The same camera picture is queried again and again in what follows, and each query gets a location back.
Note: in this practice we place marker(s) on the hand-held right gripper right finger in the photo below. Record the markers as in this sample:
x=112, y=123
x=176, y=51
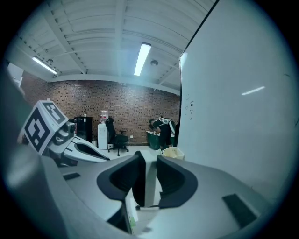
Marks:
x=210, y=186

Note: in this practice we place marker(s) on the ceiling tube light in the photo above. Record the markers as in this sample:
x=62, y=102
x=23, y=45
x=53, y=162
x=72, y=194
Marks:
x=44, y=65
x=142, y=58

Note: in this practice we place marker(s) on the white water dispenser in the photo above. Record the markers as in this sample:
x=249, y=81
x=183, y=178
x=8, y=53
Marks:
x=102, y=137

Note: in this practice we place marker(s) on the metal trash can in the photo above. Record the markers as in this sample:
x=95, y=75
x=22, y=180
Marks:
x=94, y=143

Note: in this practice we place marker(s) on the white whiteboard on stand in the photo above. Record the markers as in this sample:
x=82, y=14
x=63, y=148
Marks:
x=233, y=116

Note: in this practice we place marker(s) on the green bathtub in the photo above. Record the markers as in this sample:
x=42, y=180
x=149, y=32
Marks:
x=153, y=141

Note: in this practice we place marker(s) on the black cabinet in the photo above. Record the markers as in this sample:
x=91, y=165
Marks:
x=84, y=129

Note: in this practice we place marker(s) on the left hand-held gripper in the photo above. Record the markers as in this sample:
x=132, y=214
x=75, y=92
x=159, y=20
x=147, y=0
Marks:
x=37, y=128

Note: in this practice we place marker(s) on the black office chair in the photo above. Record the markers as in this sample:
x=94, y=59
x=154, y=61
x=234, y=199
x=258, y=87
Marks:
x=116, y=140

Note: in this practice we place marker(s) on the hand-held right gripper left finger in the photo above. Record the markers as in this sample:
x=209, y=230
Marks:
x=86, y=186

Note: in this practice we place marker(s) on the cream plastic box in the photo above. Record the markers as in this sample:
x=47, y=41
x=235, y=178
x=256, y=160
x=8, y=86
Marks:
x=172, y=152

